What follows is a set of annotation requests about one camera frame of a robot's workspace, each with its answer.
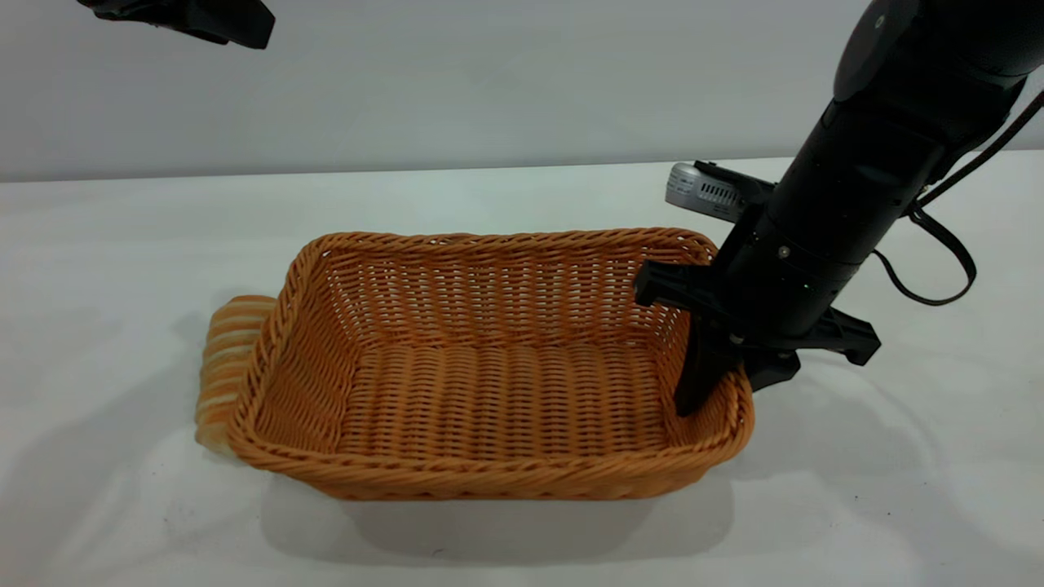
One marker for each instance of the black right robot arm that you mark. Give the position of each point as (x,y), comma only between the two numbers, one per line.
(922,81)

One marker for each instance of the striped long bread roll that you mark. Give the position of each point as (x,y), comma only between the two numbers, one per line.
(224,359)

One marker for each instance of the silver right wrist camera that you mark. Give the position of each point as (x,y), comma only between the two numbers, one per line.
(701,191)

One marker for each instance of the orange woven wicker basket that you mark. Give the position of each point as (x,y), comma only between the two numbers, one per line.
(489,391)

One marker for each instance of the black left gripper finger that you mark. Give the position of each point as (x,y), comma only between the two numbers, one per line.
(228,20)

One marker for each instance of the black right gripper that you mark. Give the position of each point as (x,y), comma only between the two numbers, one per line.
(783,277)

